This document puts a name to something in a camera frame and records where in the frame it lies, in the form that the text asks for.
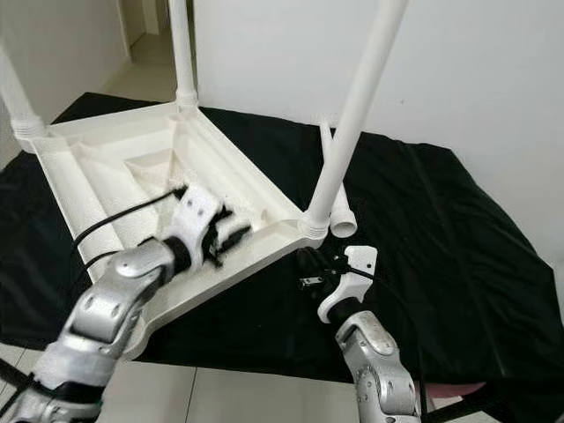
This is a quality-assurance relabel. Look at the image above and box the white plastic table leg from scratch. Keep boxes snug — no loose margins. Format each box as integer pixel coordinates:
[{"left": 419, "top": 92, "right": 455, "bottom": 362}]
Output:
[
  {"left": 169, "top": 0, "right": 199, "bottom": 112},
  {"left": 298, "top": 0, "right": 411, "bottom": 241},
  {"left": 0, "top": 62, "right": 47, "bottom": 156},
  {"left": 319, "top": 119, "right": 359, "bottom": 239}
]

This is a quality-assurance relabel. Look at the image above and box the black table cloth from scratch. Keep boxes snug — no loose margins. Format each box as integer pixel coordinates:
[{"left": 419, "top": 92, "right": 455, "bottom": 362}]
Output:
[{"left": 0, "top": 91, "right": 564, "bottom": 415}]

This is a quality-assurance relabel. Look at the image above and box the pink round cushion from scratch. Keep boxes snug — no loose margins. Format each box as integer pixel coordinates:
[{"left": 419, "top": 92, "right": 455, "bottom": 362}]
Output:
[{"left": 427, "top": 381, "right": 490, "bottom": 397}]

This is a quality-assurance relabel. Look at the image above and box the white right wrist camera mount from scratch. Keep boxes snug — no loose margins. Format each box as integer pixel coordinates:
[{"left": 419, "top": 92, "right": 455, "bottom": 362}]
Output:
[{"left": 317, "top": 245, "right": 378, "bottom": 323}]

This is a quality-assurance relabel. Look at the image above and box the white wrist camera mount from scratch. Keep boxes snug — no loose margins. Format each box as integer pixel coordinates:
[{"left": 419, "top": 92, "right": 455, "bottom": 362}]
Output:
[
  {"left": 167, "top": 185, "right": 226, "bottom": 256},
  {"left": 317, "top": 245, "right": 378, "bottom": 323}
]

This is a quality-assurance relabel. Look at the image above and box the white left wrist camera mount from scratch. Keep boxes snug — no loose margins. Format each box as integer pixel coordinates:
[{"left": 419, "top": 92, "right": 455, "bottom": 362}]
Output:
[{"left": 167, "top": 185, "right": 226, "bottom": 256}]

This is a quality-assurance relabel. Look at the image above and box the white door frame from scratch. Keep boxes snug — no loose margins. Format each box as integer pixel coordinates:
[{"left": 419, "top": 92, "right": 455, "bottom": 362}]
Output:
[{"left": 123, "top": 0, "right": 170, "bottom": 41}]

